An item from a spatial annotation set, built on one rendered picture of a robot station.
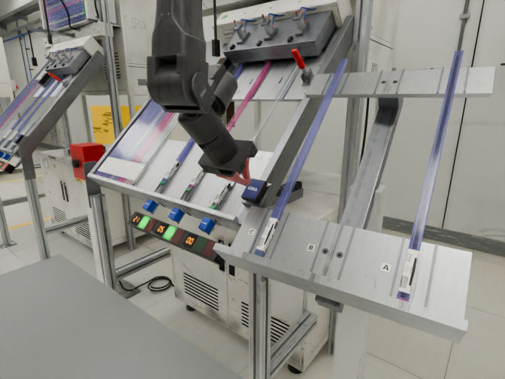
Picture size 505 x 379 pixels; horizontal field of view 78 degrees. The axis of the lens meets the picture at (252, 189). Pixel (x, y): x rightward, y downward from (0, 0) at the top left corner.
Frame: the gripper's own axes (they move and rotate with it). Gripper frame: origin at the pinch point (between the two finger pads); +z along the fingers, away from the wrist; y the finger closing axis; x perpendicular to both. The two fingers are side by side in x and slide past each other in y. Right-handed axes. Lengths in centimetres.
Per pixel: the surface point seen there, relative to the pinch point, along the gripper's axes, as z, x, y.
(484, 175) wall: 157, -121, -36
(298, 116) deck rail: 6.0, -24.0, 0.6
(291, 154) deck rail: 10.1, -15.2, 0.4
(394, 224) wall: 189, -90, 13
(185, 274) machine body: 64, 17, 62
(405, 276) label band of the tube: -0.5, 9.9, -32.5
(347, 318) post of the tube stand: 27.8, 13.3, -19.7
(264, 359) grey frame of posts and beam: 34.3, 28.9, -2.9
